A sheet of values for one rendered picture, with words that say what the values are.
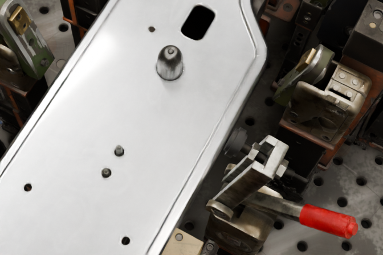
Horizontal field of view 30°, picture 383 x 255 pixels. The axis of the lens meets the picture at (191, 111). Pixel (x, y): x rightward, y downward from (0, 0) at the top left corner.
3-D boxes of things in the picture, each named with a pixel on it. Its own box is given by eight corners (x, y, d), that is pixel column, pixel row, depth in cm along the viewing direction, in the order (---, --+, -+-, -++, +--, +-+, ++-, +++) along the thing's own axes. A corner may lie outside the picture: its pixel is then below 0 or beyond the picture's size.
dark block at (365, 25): (299, 128, 120) (370, -5, 81) (337, 147, 119) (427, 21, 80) (287, 153, 118) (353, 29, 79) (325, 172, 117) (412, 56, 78)
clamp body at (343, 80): (264, 138, 119) (310, 29, 85) (326, 170, 118) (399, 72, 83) (239, 185, 116) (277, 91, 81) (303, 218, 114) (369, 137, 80)
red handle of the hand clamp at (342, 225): (227, 168, 78) (360, 205, 68) (235, 179, 79) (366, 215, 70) (210, 201, 76) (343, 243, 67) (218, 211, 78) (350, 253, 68)
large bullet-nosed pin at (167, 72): (164, 58, 92) (165, 34, 86) (186, 69, 91) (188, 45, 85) (152, 78, 91) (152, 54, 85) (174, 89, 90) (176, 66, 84)
